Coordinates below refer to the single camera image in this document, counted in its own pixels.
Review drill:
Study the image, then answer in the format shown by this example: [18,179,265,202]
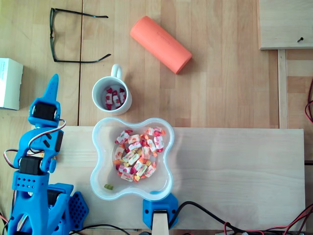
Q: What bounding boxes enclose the red cable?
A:
[224,203,313,235]

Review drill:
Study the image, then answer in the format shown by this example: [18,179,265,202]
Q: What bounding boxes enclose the white ceramic mug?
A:
[91,64,133,116]

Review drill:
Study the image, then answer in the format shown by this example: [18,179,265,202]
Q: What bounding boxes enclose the translucent Haribo candy tub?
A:
[89,117,175,202]

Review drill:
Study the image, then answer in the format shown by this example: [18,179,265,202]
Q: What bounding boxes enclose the light wooden base board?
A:
[27,125,306,231]

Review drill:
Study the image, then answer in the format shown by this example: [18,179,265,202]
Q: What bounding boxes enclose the thin red wire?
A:
[305,78,313,124]

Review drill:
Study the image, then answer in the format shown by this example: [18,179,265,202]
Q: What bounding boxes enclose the dark framed eyeglasses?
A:
[49,7,112,64]

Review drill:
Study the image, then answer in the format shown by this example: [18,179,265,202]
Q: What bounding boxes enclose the white cardboard box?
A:
[0,57,24,111]

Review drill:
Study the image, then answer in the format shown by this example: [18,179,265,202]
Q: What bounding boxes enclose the wooden camera post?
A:
[152,211,170,235]

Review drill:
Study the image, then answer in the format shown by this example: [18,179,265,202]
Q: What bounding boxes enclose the wooden board with screw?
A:
[256,0,313,51]

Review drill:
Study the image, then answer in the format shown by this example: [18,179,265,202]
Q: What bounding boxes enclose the orange print wrapped candy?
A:
[117,172,134,183]
[141,146,152,160]
[144,164,157,179]
[114,144,126,162]
[127,134,142,145]

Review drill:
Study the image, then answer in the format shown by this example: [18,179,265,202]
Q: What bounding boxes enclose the orange glasses case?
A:
[129,15,193,75]

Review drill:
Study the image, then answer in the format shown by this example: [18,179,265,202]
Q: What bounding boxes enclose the thick black cable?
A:
[171,201,247,235]

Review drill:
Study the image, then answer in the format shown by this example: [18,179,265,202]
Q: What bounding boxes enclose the blue post mount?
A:
[142,192,179,231]

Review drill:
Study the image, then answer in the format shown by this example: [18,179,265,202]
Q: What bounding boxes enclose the narrow wooden slat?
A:
[277,48,289,129]

